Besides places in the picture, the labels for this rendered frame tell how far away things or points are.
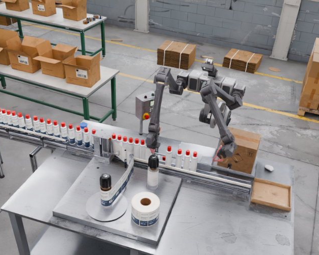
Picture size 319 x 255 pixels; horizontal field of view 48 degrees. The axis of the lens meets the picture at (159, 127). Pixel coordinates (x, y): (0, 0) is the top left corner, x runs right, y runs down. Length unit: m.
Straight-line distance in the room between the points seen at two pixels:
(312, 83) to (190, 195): 3.37
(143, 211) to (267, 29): 6.04
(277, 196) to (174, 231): 0.93
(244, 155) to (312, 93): 2.95
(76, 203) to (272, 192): 1.56
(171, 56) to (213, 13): 1.69
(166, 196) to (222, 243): 0.55
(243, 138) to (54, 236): 1.88
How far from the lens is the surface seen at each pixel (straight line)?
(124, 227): 2.61
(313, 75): 5.75
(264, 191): 3.11
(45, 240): 3.48
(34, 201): 2.95
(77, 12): 6.88
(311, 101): 5.92
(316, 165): 5.02
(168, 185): 2.91
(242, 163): 3.15
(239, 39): 8.14
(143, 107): 2.83
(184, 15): 8.36
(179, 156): 2.96
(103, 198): 2.65
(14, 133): 3.64
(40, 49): 4.89
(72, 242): 3.42
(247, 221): 2.83
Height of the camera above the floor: 2.87
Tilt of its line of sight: 34 degrees down
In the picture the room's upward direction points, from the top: 3 degrees clockwise
